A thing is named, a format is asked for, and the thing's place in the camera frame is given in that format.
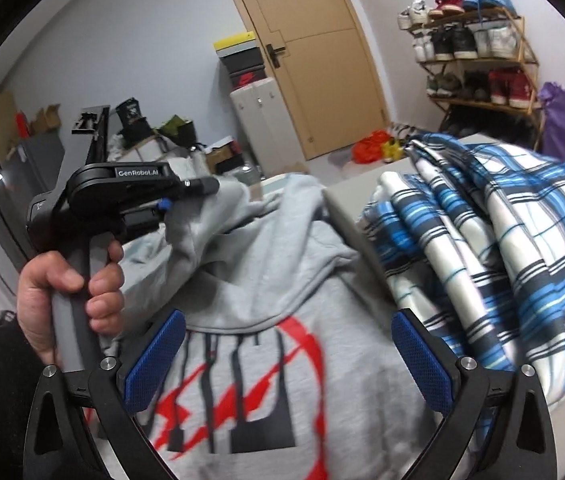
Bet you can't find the black paper bag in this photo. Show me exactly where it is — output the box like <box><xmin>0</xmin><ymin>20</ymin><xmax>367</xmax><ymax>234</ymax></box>
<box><xmin>115</xmin><ymin>99</ymin><xmax>154</xmax><ymax>141</ymax></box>

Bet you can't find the person's left hand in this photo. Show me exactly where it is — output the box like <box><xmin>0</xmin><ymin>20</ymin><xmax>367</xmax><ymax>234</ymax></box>
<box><xmin>16</xmin><ymin>252</ymin><xmax>126</xmax><ymax>366</ymax></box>

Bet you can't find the black metal stand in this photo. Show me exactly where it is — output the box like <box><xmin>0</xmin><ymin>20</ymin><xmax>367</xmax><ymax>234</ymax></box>
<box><xmin>72</xmin><ymin>105</ymin><xmax>113</xmax><ymax>162</ymax></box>

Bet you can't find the wooden shoe rack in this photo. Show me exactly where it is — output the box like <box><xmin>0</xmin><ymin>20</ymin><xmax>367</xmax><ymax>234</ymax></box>
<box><xmin>402</xmin><ymin>7</ymin><xmax>547</xmax><ymax>153</ymax></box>

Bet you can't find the collection of sneakers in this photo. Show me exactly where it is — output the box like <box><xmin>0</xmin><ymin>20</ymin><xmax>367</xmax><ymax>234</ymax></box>
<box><xmin>397</xmin><ymin>0</ymin><xmax>536</xmax><ymax>109</ymax></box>

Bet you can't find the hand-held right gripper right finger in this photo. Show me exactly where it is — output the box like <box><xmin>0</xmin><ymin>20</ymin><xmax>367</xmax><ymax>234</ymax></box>
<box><xmin>391</xmin><ymin>308</ymin><xmax>558</xmax><ymax>480</ymax></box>

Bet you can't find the yellow plastic item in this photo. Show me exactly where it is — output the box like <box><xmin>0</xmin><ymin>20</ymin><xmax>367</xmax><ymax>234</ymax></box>
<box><xmin>381</xmin><ymin>140</ymin><xmax>406</xmax><ymax>164</ymax></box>

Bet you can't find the small cardboard box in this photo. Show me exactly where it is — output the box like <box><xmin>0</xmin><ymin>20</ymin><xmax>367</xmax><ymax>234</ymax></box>
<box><xmin>204</xmin><ymin>140</ymin><xmax>244</xmax><ymax>174</ymax></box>

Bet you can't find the white locker cabinet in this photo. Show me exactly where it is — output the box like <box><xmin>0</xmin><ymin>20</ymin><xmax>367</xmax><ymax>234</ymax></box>
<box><xmin>229</xmin><ymin>80</ymin><xmax>289</xmax><ymax>177</ymax></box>

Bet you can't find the wooden door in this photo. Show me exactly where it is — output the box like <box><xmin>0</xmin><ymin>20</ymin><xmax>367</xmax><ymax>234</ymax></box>
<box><xmin>215</xmin><ymin>0</ymin><xmax>391</xmax><ymax>162</ymax></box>

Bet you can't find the orange plastic bag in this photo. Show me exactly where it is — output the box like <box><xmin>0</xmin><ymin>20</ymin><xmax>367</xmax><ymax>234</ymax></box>
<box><xmin>351</xmin><ymin>130</ymin><xmax>393</xmax><ymax>165</ymax></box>

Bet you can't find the black door handle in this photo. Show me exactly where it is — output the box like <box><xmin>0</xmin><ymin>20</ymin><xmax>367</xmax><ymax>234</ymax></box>
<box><xmin>265</xmin><ymin>43</ymin><xmax>287</xmax><ymax>69</ymax></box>

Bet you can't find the yellow shoe box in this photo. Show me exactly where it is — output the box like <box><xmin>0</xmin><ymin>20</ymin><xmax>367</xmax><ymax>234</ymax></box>
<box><xmin>213</xmin><ymin>32</ymin><xmax>256</xmax><ymax>54</ymax></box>

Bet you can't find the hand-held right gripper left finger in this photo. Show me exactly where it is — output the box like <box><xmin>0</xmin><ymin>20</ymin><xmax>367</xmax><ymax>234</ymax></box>
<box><xmin>25</xmin><ymin>309</ymin><xmax>187</xmax><ymax>480</ymax></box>

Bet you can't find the open cardboard box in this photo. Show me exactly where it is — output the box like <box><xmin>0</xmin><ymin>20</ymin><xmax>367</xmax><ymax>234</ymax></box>
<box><xmin>30</xmin><ymin>104</ymin><xmax>62</xmax><ymax>136</ymax></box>

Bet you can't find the blue plaid shirt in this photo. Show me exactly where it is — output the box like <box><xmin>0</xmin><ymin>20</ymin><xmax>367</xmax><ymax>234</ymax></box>
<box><xmin>359</xmin><ymin>132</ymin><xmax>565</xmax><ymax>441</ymax></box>

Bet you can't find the grey hoodie with red print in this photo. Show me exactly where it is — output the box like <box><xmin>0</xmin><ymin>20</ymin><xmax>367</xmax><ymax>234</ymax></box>
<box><xmin>82</xmin><ymin>172</ymin><xmax>463</xmax><ymax>480</ymax></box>

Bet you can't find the dark grey fridge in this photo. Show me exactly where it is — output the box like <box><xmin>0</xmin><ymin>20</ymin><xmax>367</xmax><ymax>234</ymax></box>
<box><xmin>16</xmin><ymin>135</ymin><xmax>71</xmax><ymax>196</ymax></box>

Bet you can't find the green bag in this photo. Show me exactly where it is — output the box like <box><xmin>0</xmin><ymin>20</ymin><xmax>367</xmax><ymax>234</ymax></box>
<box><xmin>156</xmin><ymin>116</ymin><xmax>198</xmax><ymax>147</ymax></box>

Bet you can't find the flat cardboard sheet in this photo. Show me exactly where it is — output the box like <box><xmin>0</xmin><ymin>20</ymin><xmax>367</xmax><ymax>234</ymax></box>
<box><xmin>0</xmin><ymin>91</ymin><xmax>19</xmax><ymax>162</ymax></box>

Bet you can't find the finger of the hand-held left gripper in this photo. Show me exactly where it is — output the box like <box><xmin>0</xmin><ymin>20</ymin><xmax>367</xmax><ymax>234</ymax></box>
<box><xmin>169</xmin><ymin>176</ymin><xmax>221</xmax><ymax>197</ymax></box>
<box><xmin>124</xmin><ymin>198</ymin><xmax>172</xmax><ymax>241</ymax></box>

